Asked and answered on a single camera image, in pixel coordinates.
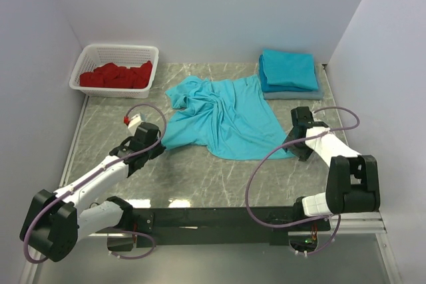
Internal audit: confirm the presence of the folded turquoise top shirt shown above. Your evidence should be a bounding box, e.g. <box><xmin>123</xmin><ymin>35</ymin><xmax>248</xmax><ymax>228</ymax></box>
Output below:
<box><xmin>262</xmin><ymin>49</ymin><xmax>318</xmax><ymax>90</ymax></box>

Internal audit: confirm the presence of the black base beam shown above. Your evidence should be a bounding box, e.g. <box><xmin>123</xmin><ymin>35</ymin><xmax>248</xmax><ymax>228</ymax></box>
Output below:
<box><xmin>124</xmin><ymin>207</ymin><xmax>331</xmax><ymax>245</ymax></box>

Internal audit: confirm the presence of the aluminium rail frame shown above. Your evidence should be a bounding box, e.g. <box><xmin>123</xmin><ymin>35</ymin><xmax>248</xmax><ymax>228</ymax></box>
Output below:
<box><xmin>55</xmin><ymin>106</ymin><xmax>380</xmax><ymax>237</ymax></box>

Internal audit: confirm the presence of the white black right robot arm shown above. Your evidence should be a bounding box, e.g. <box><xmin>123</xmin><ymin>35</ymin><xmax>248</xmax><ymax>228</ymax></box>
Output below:
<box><xmin>282</xmin><ymin>106</ymin><xmax>380</xmax><ymax>230</ymax></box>

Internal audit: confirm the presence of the folded blue middle shirt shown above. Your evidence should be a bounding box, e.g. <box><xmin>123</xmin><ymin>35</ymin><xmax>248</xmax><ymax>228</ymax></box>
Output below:
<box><xmin>258</xmin><ymin>55</ymin><xmax>323</xmax><ymax>92</ymax></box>

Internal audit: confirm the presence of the white plastic laundry basket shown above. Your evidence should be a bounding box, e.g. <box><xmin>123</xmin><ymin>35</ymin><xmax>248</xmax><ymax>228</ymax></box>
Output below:
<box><xmin>69</xmin><ymin>44</ymin><xmax>159</xmax><ymax>99</ymax></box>

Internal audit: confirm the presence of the turquoise t shirt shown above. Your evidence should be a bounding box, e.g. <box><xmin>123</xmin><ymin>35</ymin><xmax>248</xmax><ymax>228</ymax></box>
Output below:
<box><xmin>162</xmin><ymin>75</ymin><xmax>287</xmax><ymax>160</ymax></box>

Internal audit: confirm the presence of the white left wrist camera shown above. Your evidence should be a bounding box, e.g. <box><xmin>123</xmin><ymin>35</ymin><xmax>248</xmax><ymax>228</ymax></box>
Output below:
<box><xmin>124</xmin><ymin>113</ymin><xmax>146</xmax><ymax>135</ymax></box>

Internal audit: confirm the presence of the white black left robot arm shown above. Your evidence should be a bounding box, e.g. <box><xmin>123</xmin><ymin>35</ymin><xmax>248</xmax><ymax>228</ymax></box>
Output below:
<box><xmin>19</xmin><ymin>122</ymin><xmax>165</xmax><ymax>262</ymax></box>

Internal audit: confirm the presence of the red t shirt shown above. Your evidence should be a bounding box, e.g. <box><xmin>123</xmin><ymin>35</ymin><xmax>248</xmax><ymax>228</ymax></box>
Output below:
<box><xmin>79</xmin><ymin>61</ymin><xmax>152</xmax><ymax>89</ymax></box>

